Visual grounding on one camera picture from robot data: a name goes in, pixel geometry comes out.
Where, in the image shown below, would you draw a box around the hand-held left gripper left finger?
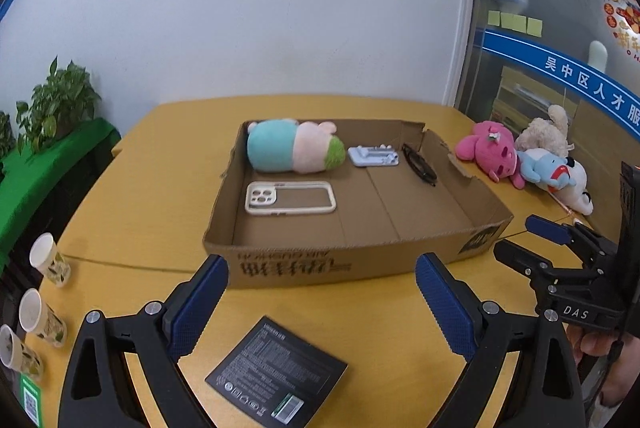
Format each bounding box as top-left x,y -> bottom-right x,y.
59,253 -> 230,428

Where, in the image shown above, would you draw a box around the teal pink green plush toy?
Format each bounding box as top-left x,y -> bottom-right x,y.
247,119 -> 347,174

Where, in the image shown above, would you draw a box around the beige phone case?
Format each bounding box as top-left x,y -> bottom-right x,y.
245,181 -> 337,216

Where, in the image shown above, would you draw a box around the pale blue plastic holder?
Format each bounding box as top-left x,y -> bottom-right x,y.
348,143 -> 401,169

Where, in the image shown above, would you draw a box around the cream plush rabbit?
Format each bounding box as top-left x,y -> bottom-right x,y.
515,104 -> 573,156

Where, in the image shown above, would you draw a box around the brown cardboard box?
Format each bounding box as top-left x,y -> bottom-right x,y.
202,118 -> 515,290

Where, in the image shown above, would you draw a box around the green cloth covered stand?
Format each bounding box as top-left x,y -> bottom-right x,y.
0,117 -> 122,259

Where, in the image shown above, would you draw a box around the green code card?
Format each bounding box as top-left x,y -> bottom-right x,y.
19,373 -> 48,426

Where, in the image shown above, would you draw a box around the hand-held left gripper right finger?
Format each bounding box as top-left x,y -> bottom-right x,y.
415,253 -> 586,428

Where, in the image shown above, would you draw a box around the white plush dog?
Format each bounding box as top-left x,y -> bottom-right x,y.
550,158 -> 596,215

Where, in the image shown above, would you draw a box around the pink plush bear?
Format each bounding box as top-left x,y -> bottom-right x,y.
455,120 -> 526,189

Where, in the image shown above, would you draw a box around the blue plush toy red band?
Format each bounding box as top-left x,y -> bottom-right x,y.
517,148 -> 576,191

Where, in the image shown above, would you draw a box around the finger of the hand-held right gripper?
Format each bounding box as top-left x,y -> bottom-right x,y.
493,239 -> 556,292
525,214 -> 621,260

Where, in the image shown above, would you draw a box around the black packet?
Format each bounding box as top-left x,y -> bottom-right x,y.
205,315 -> 348,424

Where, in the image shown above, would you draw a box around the pink pen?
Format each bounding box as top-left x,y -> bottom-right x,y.
550,193 -> 576,216

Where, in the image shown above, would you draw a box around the patterned paper cup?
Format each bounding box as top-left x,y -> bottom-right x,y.
19,288 -> 68,348
29,233 -> 72,288
0,324 -> 45,381

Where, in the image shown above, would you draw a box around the red round window decoration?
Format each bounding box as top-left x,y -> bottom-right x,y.
601,0 -> 640,59

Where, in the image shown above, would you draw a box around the person's right hand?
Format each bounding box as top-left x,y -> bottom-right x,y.
565,327 -> 640,361

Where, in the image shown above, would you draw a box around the black glasses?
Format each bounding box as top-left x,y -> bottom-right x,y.
401,143 -> 438,187

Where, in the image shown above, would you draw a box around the wooden desk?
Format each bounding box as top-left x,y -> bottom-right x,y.
37,95 -> 640,428

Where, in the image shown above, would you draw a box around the green potted plant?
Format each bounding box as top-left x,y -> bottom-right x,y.
15,55 -> 103,154

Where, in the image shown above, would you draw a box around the blue banner strip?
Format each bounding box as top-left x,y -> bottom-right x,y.
475,27 -> 640,136

